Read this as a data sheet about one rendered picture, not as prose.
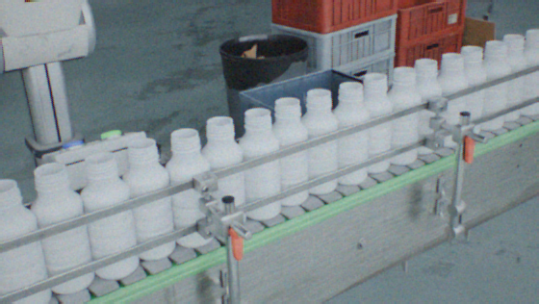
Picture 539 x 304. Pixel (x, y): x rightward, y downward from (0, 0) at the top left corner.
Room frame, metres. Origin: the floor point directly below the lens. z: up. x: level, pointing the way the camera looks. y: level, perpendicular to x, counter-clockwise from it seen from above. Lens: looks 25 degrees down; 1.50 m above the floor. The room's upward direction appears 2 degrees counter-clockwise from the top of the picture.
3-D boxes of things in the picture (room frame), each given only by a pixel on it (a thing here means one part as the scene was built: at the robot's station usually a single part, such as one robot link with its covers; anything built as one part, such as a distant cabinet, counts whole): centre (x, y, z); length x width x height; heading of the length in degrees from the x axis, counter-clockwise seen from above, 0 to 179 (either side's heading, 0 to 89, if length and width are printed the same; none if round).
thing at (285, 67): (3.09, -0.02, 0.32); 0.45 x 0.45 x 0.64
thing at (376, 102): (0.99, -0.19, 1.08); 0.06 x 0.06 x 0.17
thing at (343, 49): (3.49, -0.42, 0.55); 0.61 x 0.41 x 0.22; 131
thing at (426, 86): (1.05, -0.28, 1.08); 0.06 x 0.06 x 0.17
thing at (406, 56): (3.97, -0.94, 0.33); 0.61 x 0.41 x 0.22; 127
